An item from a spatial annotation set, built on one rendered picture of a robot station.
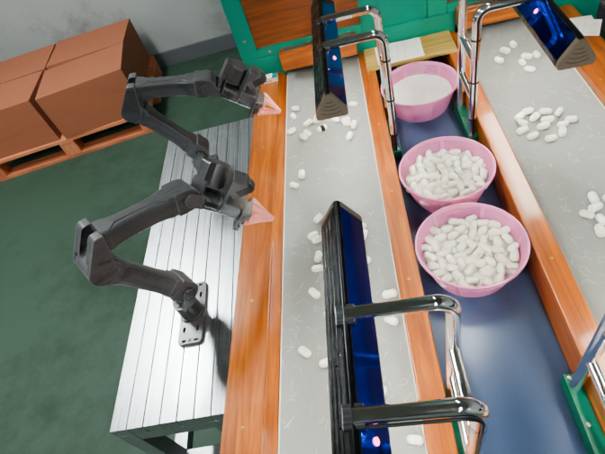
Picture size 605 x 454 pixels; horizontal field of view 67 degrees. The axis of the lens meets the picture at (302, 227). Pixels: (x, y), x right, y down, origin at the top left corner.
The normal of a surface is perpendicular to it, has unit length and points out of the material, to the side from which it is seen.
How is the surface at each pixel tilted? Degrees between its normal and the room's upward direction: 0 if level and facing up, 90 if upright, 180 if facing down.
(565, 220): 0
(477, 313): 0
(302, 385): 0
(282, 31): 90
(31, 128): 90
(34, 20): 90
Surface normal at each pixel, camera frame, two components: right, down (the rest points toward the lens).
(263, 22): 0.01, 0.76
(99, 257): 0.68, 0.43
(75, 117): 0.23, 0.70
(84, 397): -0.24, -0.63
